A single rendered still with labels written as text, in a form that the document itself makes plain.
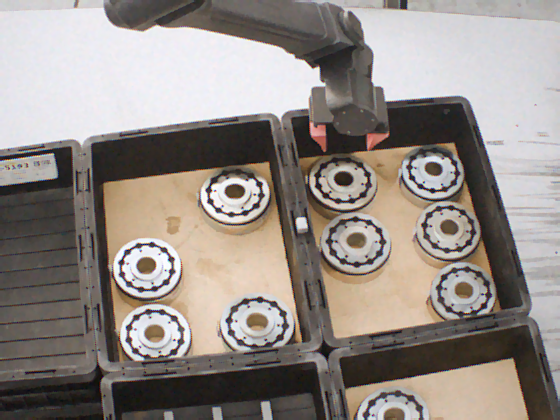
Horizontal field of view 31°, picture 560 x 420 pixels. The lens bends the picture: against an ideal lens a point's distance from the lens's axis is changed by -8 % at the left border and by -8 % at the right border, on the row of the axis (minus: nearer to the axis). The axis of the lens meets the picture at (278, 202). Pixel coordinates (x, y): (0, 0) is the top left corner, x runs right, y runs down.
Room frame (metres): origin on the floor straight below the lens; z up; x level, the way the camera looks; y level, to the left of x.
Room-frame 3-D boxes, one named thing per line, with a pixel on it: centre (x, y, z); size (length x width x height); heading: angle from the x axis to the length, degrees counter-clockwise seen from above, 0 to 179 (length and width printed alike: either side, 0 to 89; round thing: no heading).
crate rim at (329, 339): (0.87, -0.18, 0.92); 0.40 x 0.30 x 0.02; 9
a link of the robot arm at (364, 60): (0.97, -0.09, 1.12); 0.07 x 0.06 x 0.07; 0
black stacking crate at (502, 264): (0.87, -0.18, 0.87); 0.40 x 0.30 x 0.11; 9
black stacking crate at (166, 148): (0.83, 0.12, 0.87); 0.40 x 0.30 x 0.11; 9
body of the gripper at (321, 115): (0.97, -0.09, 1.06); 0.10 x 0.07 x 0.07; 93
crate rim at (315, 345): (0.83, 0.12, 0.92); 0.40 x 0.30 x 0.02; 9
